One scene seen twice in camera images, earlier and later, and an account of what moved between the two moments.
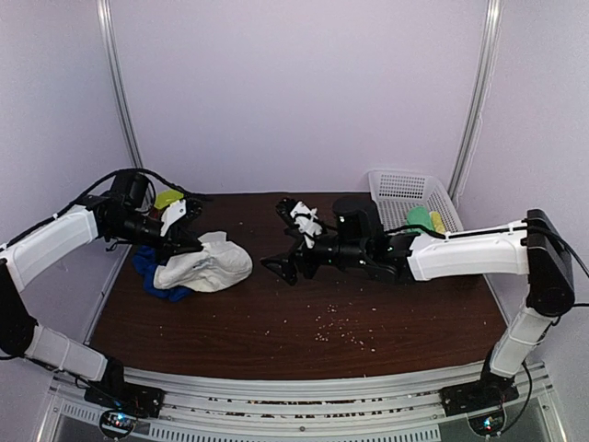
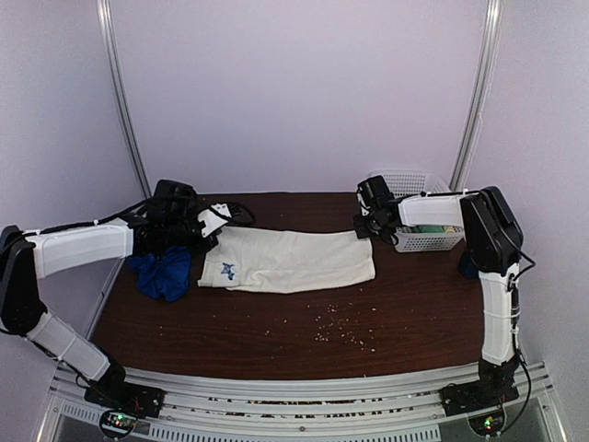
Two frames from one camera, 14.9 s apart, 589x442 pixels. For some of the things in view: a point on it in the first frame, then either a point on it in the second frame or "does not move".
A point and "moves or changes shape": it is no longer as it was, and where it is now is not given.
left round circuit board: x=117 y=424 does not move
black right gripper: x=284 y=261 to x=363 y=231
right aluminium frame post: x=489 y=55 does not move
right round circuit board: x=489 y=424 does not move
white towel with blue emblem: x=219 y=264 moves or changes shape
